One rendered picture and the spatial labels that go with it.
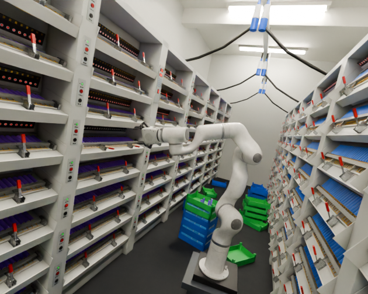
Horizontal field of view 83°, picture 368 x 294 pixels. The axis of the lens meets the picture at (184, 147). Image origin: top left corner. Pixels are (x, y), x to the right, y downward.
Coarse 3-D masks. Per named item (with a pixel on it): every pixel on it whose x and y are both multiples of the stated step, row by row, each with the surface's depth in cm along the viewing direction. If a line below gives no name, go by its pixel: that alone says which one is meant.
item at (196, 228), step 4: (184, 216) 210; (184, 220) 210; (184, 224) 210; (188, 224) 207; (192, 224) 204; (216, 224) 211; (192, 228) 204; (196, 228) 202; (200, 228) 199; (212, 228) 203; (200, 232) 199; (204, 232) 197; (208, 232) 197
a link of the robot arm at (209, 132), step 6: (198, 126) 115; (204, 126) 114; (210, 126) 114; (216, 126) 114; (222, 126) 115; (198, 132) 113; (204, 132) 112; (210, 132) 113; (216, 132) 113; (222, 132) 114; (198, 138) 113; (204, 138) 114; (210, 138) 115; (216, 138) 116; (222, 138) 117; (180, 144) 112; (192, 144) 114; (198, 144) 113; (174, 150) 112; (180, 150) 112; (186, 150) 112; (192, 150) 113
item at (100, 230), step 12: (96, 216) 146; (108, 216) 151; (120, 216) 161; (132, 216) 169; (72, 228) 128; (84, 228) 132; (96, 228) 139; (108, 228) 144; (72, 240) 122; (84, 240) 126; (96, 240) 134; (72, 252) 116
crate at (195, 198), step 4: (196, 192) 223; (188, 196) 207; (192, 196) 218; (196, 196) 223; (200, 196) 222; (204, 196) 219; (188, 200) 207; (192, 200) 204; (196, 200) 202; (204, 200) 219; (208, 200) 217; (196, 204) 202; (200, 204) 199; (204, 204) 197; (212, 204) 192; (204, 208) 197; (208, 208) 195; (212, 208) 192
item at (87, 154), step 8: (128, 136) 166; (136, 136) 164; (88, 152) 111; (96, 152) 115; (104, 152) 121; (112, 152) 128; (120, 152) 136; (128, 152) 144; (136, 152) 154; (80, 160) 108
